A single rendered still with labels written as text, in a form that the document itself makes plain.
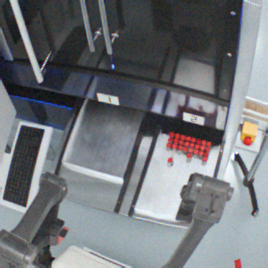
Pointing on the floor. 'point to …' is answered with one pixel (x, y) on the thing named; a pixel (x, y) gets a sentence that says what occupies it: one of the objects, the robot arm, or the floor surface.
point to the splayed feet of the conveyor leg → (247, 183)
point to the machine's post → (249, 21)
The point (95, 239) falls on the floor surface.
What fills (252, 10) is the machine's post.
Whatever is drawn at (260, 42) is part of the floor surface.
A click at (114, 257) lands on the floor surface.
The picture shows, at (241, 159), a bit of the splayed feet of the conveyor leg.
